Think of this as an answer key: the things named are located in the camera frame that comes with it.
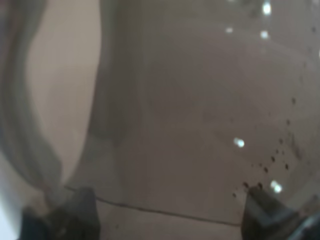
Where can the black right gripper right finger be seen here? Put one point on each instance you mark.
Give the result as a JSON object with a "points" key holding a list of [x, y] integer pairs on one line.
{"points": [[266, 218]]}

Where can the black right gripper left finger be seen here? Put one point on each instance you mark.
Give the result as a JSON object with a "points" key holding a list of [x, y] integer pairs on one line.
{"points": [[76, 219]]}

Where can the brown translucent water bottle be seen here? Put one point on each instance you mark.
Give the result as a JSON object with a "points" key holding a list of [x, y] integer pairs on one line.
{"points": [[169, 106]]}

